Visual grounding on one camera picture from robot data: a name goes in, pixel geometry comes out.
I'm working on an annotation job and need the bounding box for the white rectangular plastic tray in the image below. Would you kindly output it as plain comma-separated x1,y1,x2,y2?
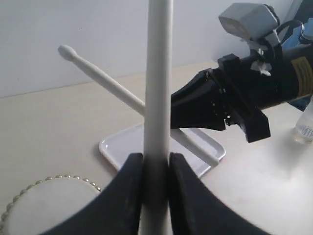
99,124,226,178

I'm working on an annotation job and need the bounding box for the white drumstick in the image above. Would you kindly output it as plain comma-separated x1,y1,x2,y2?
58,45,220,167
140,0,174,235

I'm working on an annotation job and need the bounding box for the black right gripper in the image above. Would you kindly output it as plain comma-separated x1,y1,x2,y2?
170,45,313,143

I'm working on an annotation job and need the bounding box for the clear plastic bottle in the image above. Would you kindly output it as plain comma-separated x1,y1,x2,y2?
294,96,313,142

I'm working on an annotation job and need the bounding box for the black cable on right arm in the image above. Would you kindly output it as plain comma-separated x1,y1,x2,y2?
277,21,304,37

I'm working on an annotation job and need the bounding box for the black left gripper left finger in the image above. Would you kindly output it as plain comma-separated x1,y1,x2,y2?
45,153,143,235

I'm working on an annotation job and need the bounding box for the red small drum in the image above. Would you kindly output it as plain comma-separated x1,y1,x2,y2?
0,175,101,235

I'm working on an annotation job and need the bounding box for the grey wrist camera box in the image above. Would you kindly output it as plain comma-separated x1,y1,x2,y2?
218,2,280,42

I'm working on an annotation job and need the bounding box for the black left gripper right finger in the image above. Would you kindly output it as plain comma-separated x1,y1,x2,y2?
169,153,266,235

